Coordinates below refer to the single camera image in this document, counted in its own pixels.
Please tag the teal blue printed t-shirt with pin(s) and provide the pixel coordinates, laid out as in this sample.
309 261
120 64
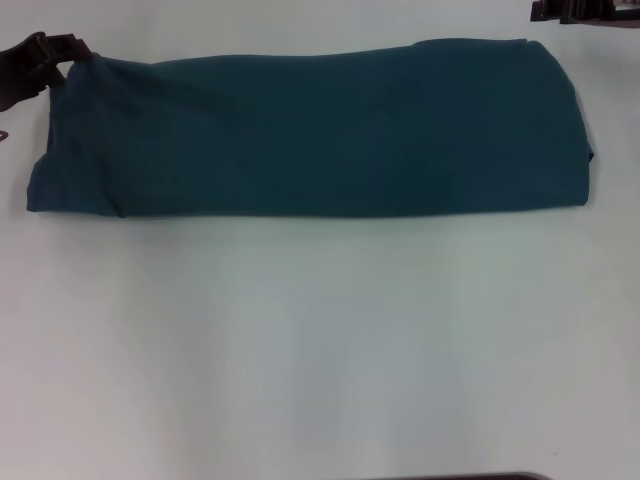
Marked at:
325 135

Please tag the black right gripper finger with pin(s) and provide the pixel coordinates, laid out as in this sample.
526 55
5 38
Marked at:
550 9
600 20

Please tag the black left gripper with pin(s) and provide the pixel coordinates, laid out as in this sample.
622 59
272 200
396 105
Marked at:
20 80

